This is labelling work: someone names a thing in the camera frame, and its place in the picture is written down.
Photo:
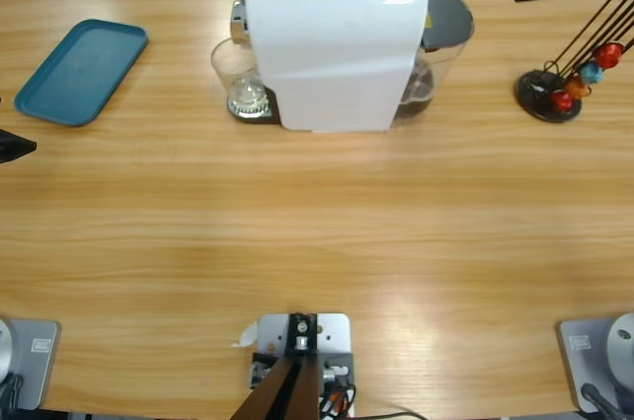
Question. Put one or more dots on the clear glass cup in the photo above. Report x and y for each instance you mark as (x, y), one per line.
(233, 63)

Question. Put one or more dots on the red coffee capsule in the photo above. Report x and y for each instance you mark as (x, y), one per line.
(610, 53)
(561, 100)

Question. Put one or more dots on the blue coffee capsule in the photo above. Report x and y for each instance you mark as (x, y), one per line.
(590, 72)

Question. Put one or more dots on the orange coffee capsule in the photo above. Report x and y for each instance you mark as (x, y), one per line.
(574, 85)

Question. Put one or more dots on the white capsule coffee machine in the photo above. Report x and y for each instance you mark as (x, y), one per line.
(327, 58)

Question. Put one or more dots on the teal plastic tray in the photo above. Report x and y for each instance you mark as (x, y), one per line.
(79, 73)

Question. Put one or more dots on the black rod capsule holder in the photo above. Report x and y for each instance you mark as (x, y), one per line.
(532, 88)

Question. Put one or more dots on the clear water tank dark lid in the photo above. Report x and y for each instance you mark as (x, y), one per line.
(446, 14)

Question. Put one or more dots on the metal grid drip tray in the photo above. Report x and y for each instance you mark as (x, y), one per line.
(257, 115)

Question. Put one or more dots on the white paper tag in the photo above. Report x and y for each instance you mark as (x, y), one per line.
(246, 333)

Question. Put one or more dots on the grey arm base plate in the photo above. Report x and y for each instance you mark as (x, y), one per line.
(39, 365)
(579, 365)

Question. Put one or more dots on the white mount block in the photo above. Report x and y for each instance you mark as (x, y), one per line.
(332, 336)

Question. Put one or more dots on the dark camera post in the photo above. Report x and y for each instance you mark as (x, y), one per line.
(292, 390)

